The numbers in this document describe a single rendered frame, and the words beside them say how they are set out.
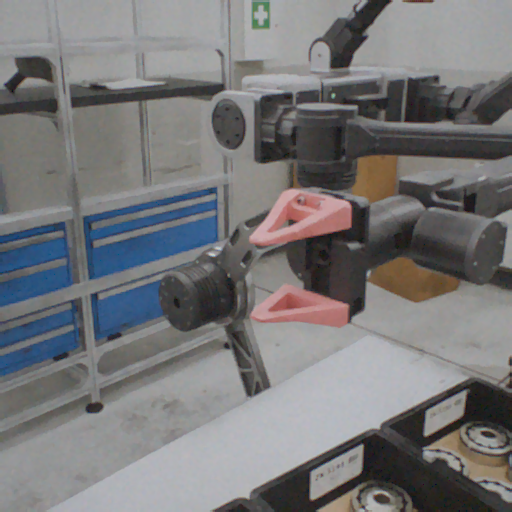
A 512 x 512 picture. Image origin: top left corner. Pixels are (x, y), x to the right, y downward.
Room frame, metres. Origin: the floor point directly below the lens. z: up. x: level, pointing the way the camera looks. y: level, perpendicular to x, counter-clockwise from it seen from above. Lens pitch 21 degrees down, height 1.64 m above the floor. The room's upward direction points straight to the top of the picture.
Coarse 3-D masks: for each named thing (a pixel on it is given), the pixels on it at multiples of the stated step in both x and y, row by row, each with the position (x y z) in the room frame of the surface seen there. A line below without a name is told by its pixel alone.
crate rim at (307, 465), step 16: (368, 432) 1.00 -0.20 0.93; (384, 432) 1.00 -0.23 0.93; (336, 448) 0.95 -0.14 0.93; (400, 448) 0.95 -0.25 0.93; (304, 464) 0.91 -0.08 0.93; (432, 464) 0.91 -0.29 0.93; (272, 480) 0.87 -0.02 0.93; (288, 480) 0.87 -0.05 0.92; (448, 480) 0.87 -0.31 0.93; (256, 496) 0.83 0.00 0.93; (480, 496) 0.83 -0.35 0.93
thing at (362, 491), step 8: (360, 488) 0.93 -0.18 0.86; (368, 488) 0.93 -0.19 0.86; (376, 488) 0.93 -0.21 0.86; (384, 488) 0.93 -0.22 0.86; (392, 488) 0.94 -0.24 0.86; (400, 488) 0.93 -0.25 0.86; (352, 496) 0.91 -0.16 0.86; (360, 496) 0.91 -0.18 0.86; (400, 496) 0.91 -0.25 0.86; (408, 496) 0.91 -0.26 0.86; (352, 504) 0.89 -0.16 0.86; (368, 504) 0.89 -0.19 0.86; (400, 504) 0.89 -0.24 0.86; (408, 504) 0.89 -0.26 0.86
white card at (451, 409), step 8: (464, 392) 1.16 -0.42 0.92; (448, 400) 1.13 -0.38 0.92; (456, 400) 1.14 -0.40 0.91; (464, 400) 1.16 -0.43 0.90; (432, 408) 1.10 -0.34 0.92; (440, 408) 1.11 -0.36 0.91; (448, 408) 1.13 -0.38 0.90; (456, 408) 1.14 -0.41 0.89; (432, 416) 1.10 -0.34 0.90; (440, 416) 1.11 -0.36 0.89; (448, 416) 1.13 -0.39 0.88; (456, 416) 1.15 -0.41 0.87; (424, 424) 1.09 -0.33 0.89; (432, 424) 1.10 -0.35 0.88; (440, 424) 1.11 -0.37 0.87; (424, 432) 1.09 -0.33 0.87; (432, 432) 1.10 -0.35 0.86
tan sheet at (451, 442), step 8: (456, 432) 1.14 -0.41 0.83; (440, 440) 1.11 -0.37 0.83; (448, 440) 1.11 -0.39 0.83; (456, 440) 1.11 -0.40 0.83; (448, 448) 1.09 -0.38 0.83; (456, 448) 1.09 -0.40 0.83; (464, 456) 1.06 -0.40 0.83; (472, 464) 1.04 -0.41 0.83; (480, 464) 1.04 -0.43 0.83; (472, 472) 1.02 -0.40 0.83; (480, 472) 1.02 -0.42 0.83; (488, 472) 1.02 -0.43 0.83; (496, 472) 1.02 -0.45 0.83; (504, 472) 1.02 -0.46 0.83; (504, 480) 0.99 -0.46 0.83
